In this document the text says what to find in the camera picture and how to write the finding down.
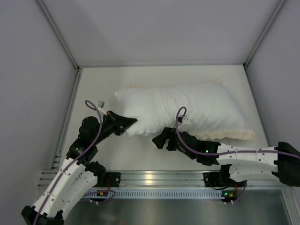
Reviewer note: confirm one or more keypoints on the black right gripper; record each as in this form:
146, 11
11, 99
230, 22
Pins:
171, 139

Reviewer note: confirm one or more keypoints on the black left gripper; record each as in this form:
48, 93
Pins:
115, 123

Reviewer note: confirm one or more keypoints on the grey pillowcase with cream frill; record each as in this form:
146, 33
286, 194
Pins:
222, 131

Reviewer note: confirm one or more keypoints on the white pillow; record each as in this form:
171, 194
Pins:
178, 107

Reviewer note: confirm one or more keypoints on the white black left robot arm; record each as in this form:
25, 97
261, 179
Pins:
78, 172

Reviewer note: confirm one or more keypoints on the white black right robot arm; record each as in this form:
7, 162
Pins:
237, 164

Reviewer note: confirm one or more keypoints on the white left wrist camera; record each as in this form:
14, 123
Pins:
100, 106

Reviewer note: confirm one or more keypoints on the aluminium mounting rail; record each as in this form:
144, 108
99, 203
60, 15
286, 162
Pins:
163, 179

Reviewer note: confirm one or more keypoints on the slotted grey cable duct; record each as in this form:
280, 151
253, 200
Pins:
156, 194

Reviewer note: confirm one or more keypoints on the left aluminium frame post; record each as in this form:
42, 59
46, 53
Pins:
47, 14

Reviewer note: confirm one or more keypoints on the aluminium frame post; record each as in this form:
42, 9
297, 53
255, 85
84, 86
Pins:
263, 34
47, 14

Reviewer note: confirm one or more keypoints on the right aluminium frame post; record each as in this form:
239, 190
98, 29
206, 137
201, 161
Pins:
263, 34

